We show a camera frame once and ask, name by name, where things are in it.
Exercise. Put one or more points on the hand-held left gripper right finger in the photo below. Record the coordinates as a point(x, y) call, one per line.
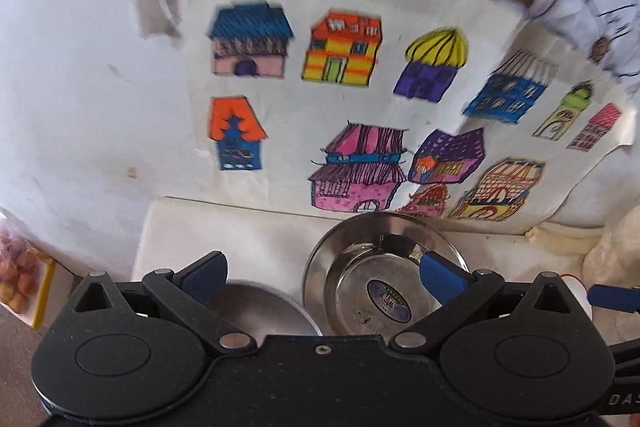
point(440, 278)

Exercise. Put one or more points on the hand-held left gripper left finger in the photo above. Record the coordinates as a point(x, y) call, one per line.
point(205, 278)

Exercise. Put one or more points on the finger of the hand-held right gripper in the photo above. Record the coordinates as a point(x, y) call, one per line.
point(612, 296)

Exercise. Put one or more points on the stainless steel bowl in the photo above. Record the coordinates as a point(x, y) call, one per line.
point(265, 307)

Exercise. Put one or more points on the stainless steel plate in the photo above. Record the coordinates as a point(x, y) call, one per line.
point(320, 252)

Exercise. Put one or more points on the plastic bag of white lumps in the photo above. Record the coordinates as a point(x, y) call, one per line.
point(615, 252)

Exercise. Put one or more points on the white printed table mat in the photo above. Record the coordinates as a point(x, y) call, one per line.
point(200, 232)

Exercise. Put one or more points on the rolled white paper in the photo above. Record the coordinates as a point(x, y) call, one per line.
point(555, 239)

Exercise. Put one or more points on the white box with yellow edge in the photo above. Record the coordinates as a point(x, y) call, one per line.
point(47, 292)

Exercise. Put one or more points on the paper drawing of colourful houses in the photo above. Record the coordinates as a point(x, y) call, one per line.
point(300, 132)

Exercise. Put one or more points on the plastic bag of round fruit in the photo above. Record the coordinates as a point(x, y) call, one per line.
point(15, 267)

